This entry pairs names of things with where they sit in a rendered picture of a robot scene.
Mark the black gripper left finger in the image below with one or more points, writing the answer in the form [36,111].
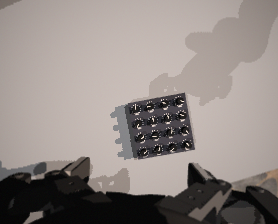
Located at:
[34,195]

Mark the black knob box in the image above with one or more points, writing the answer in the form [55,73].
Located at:
[161,126]

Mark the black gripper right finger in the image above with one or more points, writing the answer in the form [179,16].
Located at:
[205,201]

